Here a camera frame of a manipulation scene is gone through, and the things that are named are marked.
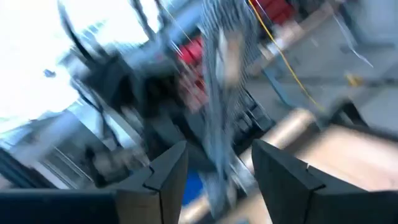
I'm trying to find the black white braided usb cable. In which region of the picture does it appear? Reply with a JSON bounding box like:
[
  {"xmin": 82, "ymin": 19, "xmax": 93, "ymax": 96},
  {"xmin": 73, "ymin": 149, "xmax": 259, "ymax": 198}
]
[{"xmin": 197, "ymin": 0, "xmax": 264, "ymax": 218}]

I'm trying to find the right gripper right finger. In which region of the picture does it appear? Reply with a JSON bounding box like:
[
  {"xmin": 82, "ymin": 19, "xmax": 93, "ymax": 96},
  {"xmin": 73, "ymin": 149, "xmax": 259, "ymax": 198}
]
[{"xmin": 251, "ymin": 138, "xmax": 398, "ymax": 224}]

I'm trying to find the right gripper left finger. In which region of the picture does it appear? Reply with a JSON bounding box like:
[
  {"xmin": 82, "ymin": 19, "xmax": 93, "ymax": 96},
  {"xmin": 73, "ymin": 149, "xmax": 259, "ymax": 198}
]
[{"xmin": 114, "ymin": 139, "xmax": 189, "ymax": 224}]

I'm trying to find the yellow floor cable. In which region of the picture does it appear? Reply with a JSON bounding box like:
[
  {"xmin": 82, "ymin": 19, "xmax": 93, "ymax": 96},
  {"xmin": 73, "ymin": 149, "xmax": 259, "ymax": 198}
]
[{"xmin": 248, "ymin": 0, "xmax": 326, "ymax": 112}]

